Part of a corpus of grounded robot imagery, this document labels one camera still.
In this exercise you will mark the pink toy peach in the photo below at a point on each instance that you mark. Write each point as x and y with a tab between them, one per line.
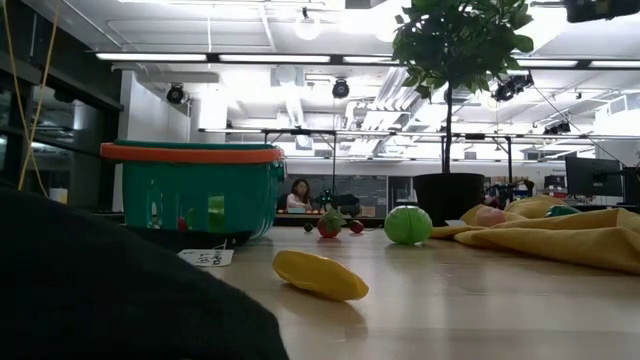
490	216

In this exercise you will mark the large potted leafy plant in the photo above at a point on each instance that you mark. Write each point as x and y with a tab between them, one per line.
447	200

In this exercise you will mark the teal plastic basket orange rim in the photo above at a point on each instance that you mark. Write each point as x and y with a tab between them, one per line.
200	175

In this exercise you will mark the black computer monitor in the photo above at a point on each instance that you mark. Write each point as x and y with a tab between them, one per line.
592	175
632	185

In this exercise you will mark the round pendant lamp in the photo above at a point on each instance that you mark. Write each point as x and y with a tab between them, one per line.
307	26

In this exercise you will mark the person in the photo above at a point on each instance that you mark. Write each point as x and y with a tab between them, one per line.
299	197

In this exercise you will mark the dark green toy bell pepper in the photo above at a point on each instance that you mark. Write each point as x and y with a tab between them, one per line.
561	211

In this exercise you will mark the white blank fabric label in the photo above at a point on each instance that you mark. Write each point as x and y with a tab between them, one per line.
455	223

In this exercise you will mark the round green toy cabbage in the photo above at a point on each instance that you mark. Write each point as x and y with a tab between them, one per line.
407	225

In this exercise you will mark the ceiling light strip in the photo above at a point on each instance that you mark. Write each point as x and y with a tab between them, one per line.
150	57
275	58
615	64
367	59
547	63

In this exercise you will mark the red toy strawberry green leaves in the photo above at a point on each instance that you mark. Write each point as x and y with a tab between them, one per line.
328	228

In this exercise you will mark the black background equipment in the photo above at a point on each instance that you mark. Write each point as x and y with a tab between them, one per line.
348	204

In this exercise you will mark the yellow toy banana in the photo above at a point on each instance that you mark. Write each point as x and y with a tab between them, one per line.
320	275

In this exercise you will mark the white handwritten paper tag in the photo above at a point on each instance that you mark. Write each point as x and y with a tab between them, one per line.
205	257

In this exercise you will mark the black ceiling spotlight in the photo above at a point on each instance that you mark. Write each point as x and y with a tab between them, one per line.
510	88
340	88
175	93
557	128

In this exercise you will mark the yellow cloth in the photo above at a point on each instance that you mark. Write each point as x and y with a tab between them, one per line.
550	240

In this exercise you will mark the light green ridged toy fruit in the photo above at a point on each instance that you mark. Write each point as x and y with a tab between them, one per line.
216	212

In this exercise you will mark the dark toy blackberry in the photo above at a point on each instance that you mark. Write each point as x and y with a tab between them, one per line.
308	227

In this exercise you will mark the white cup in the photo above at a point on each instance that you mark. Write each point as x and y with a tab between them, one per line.
58	195

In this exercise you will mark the black aluminium table frame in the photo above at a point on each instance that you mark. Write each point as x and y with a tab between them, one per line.
372	221

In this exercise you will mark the black cloth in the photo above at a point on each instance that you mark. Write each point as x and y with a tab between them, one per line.
100	300

